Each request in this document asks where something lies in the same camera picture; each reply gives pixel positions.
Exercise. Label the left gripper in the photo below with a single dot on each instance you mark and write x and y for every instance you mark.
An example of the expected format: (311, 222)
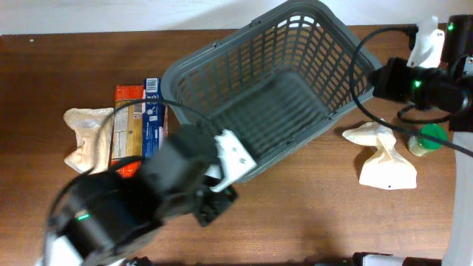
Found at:
(220, 200)

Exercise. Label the blue cardboard box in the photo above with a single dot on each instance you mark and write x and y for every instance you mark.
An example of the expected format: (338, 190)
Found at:
(153, 117)

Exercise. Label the orange pasta package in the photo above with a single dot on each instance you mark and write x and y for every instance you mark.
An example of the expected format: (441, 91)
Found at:
(128, 125)

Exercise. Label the beige pouch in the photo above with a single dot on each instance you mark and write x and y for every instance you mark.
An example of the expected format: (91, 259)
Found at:
(386, 169)
(89, 154)

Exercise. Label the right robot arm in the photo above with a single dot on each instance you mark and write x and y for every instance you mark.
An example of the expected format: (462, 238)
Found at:
(449, 90)

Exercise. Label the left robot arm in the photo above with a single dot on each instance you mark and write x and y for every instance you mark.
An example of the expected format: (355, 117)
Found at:
(101, 218)

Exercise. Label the grey plastic basket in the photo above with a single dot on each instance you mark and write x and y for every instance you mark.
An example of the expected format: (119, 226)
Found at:
(277, 83)

